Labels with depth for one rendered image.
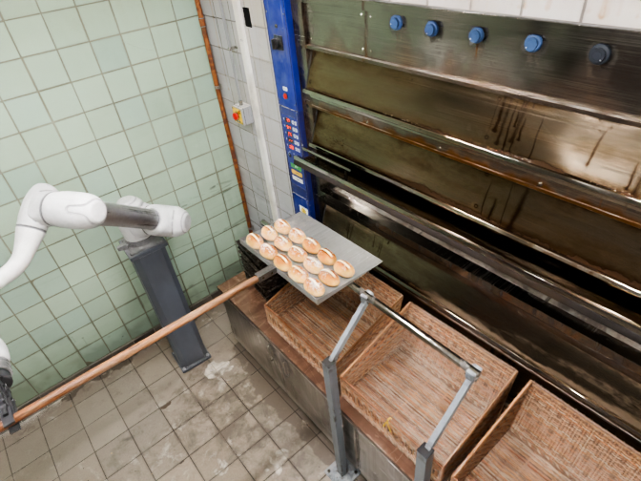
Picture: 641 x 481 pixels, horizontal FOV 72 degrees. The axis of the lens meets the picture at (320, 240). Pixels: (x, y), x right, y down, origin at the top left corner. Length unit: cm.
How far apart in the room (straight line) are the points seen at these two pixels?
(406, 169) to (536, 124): 55
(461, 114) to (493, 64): 19
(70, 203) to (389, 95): 123
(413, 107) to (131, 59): 156
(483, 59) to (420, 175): 49
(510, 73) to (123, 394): 280
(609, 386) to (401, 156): 108
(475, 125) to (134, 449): 248
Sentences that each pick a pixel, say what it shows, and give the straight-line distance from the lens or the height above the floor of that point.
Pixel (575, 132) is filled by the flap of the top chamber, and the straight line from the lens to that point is 141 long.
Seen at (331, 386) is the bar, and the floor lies 82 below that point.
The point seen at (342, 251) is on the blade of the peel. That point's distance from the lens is 192.
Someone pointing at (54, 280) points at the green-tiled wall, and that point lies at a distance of 295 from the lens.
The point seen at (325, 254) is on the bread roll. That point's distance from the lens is 183.
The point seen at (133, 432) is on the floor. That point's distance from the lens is 306.
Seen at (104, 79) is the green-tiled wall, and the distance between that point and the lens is 263.
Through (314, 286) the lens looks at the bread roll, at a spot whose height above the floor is 123.
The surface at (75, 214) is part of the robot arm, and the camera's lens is 183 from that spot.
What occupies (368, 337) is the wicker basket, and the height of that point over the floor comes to 74.
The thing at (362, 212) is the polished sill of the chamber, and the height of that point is 118.
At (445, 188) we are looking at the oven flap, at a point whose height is 151.
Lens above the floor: 240
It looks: 38 degrees down
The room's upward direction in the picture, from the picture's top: 6 degrees counter-clockwise
